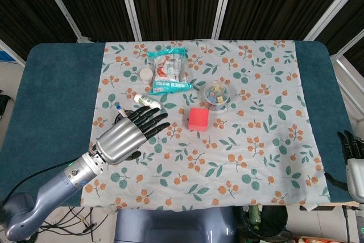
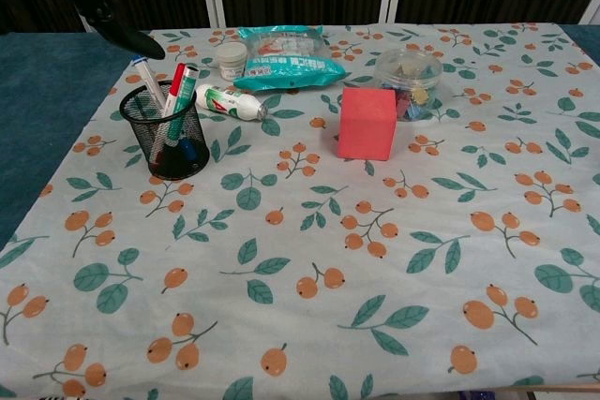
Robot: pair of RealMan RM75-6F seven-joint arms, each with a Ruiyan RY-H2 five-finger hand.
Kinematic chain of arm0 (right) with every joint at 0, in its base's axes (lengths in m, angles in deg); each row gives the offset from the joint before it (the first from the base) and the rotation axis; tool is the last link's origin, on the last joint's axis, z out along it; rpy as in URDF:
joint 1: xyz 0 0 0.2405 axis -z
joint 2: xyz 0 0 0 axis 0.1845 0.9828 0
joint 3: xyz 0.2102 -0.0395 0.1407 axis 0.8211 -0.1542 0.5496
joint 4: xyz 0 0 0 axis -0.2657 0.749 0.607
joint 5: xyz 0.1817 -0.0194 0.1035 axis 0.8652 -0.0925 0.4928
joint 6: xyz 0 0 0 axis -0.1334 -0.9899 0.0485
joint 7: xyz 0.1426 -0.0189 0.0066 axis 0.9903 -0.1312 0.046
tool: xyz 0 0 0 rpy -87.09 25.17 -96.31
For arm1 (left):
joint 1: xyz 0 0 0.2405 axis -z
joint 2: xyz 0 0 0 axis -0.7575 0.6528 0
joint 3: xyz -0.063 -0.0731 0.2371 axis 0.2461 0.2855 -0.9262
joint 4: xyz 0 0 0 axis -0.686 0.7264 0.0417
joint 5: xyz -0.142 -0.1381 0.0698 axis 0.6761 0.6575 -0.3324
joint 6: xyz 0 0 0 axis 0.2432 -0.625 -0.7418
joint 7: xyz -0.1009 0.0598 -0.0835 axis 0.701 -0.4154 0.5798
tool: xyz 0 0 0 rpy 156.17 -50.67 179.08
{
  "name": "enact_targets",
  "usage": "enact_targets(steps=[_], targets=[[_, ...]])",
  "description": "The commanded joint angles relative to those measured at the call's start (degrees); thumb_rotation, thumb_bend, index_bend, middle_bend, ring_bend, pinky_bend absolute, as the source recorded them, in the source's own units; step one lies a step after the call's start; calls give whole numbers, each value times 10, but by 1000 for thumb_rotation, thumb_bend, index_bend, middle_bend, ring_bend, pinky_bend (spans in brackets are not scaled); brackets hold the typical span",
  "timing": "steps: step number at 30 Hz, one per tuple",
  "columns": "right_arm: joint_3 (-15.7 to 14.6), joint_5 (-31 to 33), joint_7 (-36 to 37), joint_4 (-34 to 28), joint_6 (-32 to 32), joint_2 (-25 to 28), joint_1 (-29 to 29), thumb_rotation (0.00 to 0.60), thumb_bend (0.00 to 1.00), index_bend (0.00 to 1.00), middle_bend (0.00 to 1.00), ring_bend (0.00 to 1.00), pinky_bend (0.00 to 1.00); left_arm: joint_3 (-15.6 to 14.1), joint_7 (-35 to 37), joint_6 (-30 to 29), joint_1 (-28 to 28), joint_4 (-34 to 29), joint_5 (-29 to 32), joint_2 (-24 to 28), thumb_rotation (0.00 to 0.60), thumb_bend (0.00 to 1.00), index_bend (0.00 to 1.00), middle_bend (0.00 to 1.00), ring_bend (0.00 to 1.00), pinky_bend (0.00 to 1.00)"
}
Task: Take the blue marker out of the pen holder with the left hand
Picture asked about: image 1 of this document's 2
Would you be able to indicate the floral fruit print tablecloth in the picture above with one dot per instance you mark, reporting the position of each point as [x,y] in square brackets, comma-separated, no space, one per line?
[227,152]

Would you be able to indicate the blue-grey robot torso base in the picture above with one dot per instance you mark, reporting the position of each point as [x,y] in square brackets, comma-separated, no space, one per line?
[176,226]

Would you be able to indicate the teal fabric table cover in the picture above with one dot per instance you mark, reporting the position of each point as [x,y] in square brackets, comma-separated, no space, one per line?
[59,89]

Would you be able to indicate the white frame post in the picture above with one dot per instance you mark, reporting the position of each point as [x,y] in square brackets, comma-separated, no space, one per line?
[129,4]
[223,4]
[331,6]
[61,4]

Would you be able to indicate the clear jar of coloured clips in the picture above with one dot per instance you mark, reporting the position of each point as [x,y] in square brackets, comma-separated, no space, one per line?
[217,96]

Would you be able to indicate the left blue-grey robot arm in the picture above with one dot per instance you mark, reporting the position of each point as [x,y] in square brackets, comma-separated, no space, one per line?
[57,186]

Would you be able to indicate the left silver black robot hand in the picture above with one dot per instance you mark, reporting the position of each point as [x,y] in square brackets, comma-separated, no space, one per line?
[119,137]

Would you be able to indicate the dark pleated curtain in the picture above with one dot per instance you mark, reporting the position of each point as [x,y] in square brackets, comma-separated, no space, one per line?
[182,1]

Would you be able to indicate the black waste bin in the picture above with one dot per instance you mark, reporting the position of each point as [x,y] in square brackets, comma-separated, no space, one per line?
[273,220]

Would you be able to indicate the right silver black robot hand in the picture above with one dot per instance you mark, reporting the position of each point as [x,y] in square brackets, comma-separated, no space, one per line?
[355,169]

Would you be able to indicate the teal clear snack bag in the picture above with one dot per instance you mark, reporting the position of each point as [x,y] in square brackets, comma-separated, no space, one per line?
[167,69]

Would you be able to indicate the small white round jar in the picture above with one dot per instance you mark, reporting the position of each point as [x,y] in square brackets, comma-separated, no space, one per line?
[146,74]

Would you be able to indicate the white bottle green label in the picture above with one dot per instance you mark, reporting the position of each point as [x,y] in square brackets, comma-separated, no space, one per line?
[146,101]

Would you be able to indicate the small white pen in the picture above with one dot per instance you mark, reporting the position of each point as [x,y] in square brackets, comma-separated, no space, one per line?
[120,111]

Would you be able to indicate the black mesh pen holder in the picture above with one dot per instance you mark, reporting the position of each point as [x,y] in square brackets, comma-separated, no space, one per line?
[119,119]

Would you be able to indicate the red cube block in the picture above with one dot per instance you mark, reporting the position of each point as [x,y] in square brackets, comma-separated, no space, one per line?
[198,119]

